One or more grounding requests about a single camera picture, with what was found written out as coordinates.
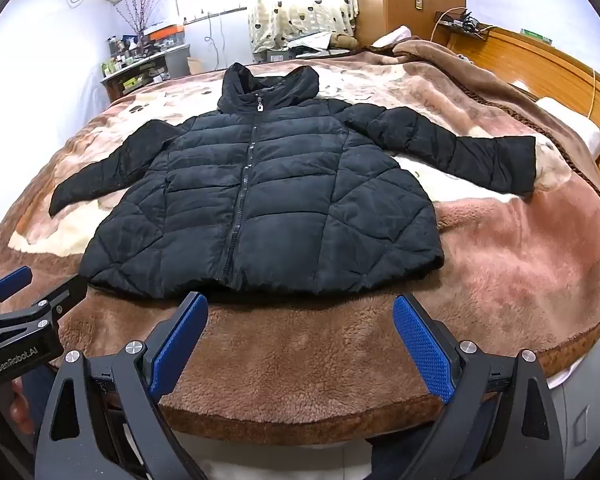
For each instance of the dried flower branches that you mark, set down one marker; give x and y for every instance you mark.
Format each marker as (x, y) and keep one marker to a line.
(142, 10)

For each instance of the black puffer jacket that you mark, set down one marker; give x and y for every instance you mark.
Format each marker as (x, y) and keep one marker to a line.
(280, 185)

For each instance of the white folded cloth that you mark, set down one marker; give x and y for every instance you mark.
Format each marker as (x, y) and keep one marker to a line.
(395, 36)

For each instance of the patterned pillow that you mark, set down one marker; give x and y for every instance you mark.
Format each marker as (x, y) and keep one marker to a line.
(300, 10)

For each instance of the person's left hand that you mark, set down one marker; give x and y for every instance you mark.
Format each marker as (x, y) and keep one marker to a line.
(22, 412)

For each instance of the brown printed fleece blanket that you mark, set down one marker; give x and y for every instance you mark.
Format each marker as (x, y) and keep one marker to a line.
(305, 360)

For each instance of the brown stuffed toy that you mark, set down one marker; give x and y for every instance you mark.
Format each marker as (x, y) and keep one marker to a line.
(342, 41)

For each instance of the wooden headboard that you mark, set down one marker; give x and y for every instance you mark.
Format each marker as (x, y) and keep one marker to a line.
(545, 65)

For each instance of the white pillow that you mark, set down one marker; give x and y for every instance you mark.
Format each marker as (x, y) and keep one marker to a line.
(575, 125)

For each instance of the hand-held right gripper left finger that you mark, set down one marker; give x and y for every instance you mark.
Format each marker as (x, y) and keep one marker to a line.
(177, 347)

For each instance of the grey bed frame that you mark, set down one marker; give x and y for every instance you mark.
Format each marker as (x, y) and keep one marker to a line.
(585, 410)

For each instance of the pile of boxes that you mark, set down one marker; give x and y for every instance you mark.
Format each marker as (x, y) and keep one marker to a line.
(290, 49)

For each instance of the green headboard label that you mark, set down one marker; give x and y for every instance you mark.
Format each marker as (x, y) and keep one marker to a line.
(537, 35)

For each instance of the cluttered grey desk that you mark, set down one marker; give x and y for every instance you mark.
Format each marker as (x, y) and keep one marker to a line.
(175, 62)

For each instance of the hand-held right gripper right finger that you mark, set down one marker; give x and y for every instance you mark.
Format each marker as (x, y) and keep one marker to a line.
(425, 350)

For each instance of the orange box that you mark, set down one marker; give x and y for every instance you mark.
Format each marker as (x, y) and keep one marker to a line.
(162, 34)

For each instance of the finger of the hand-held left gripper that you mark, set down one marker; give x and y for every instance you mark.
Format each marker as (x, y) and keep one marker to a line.
(11, 280)
(65, 294)

